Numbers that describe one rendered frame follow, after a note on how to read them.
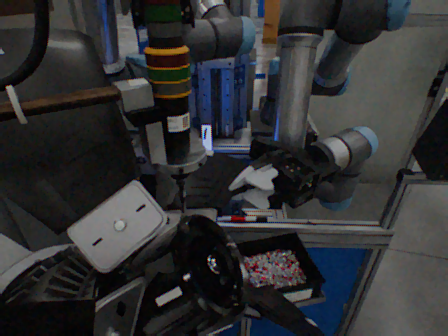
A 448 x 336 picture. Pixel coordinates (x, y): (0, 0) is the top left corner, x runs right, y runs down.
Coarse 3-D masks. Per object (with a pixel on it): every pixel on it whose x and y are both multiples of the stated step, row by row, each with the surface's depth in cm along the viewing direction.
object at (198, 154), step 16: (128, 96) 27; (144, 96) 28; (128, 112) 28; (144, 112) 28; (160, 112) 29; (144, 128) 30; (160, 128) 30; (144, 144) 32; (160, 144) 31; (192, 144) 36; (160, 160) 32; (176, 160) 32; (192, 160) 32
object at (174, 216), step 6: (174, 210) 43; (180, 210) 43; (186, 210) 43; (192, 210) 43; (198, 210) 43; (204, 210) 43; (210, 210) 43; (168, 216) 43; (174, 216) 42; (210, 216) 41; (168, 222) 41; (174, 222) 41; (162, 228) 40; (156, 234) 39
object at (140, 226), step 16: (128, 192) 32; (144, 192) 33; (96, 208) 31; (112, 208) 32; (128, 208) 32; (144, 208) 33; (160, 208) 33; (80, 224) 31; (96, 224) 31; (112, 224) 31; (128, 224) 32; (144, 224) 32; (160, 224) 33; (80, 240) 30; (112, 240) 31; (128, 240) 32; (144, 240) 32; (96, 256) 30; (112, 256) 31
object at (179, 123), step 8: (160, 104) 30; (168, 104) 29; (176, 104) 30; (184, 104) 30; (168, 112) 30; (176, 112) 30; (184, 112) 31; (168, 120) 30; (176, 120) 30; (184, 120) 31; (168, 128) 31; (176, 128) 31; (184, 128) 31; (168, 136) 32; (176, 136) 31; (184, 136) 32; (168, 144) 32; (176, 144) 32; (184, 144) 33; (168, 152) 33; (176, 152) 33; (184, 152) 33; (176, 176) 35; (184, 176) 35
